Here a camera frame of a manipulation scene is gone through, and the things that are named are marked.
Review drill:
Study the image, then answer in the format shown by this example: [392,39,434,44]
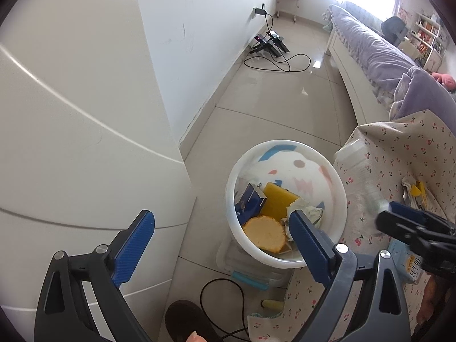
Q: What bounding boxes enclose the yellow torn foil wrapper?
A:
[401,176,432,211]

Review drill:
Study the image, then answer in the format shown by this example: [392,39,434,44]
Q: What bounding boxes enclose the blue milk carton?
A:
[388,239,423,284]

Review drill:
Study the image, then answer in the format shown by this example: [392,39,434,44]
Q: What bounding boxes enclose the white tissue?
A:
[280,198,324,241]

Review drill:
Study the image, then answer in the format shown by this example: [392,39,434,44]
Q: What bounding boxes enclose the blue snack wrapper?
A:
[235,183,267,225]

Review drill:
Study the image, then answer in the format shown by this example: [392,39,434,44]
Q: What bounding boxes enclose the green yellow sponge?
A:
[260,182,300,221]

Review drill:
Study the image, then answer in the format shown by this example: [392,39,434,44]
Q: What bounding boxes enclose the white patterned trash bin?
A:
[225,140,348,269]

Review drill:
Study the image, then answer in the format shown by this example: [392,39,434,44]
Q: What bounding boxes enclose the right hand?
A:
[417,275,445,326]

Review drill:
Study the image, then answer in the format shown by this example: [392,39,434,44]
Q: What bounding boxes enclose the cherry print cloth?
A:
[247,110,455,341]

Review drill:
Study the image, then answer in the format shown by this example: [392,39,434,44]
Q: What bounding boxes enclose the purple bed blanket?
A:
[324,5,455,132]

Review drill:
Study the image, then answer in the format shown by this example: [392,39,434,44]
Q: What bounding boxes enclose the brown slipper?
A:
[165,300,222,342]

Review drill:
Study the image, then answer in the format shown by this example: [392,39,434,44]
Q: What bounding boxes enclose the pink plush toy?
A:
[431,73,456,93]

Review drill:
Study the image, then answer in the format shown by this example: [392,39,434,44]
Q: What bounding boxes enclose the clear plastic storage box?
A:
[216,233,292,290]

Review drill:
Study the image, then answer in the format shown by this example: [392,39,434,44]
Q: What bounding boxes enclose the white bookshelf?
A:
[410,13,447,73]

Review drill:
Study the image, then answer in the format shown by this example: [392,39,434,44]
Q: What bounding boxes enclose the white wardrobe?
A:
[1,0,195,341]

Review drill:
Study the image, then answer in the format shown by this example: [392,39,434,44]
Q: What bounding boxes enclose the blue office chair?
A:
[380,16,408,47]

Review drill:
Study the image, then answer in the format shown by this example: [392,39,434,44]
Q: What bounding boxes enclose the white bed frame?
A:
[326,31,389,125]

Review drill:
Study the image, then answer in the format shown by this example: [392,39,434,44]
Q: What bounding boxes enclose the black floor cable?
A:
[243,5,312,74]

